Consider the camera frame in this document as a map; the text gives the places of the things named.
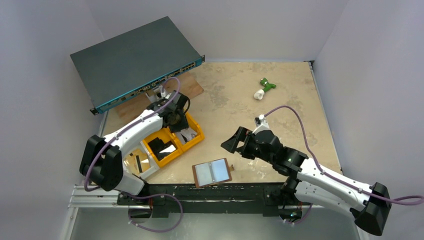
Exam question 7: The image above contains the brown leather card holder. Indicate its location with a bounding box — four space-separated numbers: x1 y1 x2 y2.
191 158 232 188

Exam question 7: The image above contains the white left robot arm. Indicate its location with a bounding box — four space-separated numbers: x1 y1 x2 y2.
79 91 191 196

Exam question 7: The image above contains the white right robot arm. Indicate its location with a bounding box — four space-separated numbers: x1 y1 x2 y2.
220 127 392 236

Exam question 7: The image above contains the top silver magnetic stripe card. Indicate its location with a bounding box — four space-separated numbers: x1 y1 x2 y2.
175 127 198 145

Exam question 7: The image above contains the yellow bin with silver cards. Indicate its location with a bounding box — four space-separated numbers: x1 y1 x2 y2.
171 113 205 152

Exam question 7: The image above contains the yellow bin with black cards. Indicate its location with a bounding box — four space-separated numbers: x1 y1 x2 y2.
142 128 183 168

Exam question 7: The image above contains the top black VIP card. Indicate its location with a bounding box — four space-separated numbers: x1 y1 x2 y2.
148 137 177 161

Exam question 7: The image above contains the white bin with gold cards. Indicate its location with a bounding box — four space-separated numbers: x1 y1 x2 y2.
123 148 160 180

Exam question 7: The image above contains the plywood board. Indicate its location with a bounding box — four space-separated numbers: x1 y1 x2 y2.
113 72 204 124

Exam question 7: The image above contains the green and white plastic fitting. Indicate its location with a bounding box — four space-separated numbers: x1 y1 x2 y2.
253 77 277 100

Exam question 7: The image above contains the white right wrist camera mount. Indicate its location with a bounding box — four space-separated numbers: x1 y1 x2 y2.
252 114 270 134

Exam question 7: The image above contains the grey metal bracket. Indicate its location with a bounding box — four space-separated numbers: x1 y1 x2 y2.
145 85 171 106

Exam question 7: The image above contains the black metal base rail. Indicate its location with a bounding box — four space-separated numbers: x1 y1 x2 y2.
117 182 309 221

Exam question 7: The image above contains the grey network switch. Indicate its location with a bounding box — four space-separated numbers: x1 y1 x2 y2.
70 16 205 115

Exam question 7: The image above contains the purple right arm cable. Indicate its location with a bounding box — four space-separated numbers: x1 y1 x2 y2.
263 105 424 226

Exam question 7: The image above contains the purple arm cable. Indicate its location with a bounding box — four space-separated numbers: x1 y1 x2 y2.
84 77 184 234
263 105 424 226

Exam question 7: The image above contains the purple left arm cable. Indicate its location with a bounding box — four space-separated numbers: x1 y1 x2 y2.
84 77 184 234

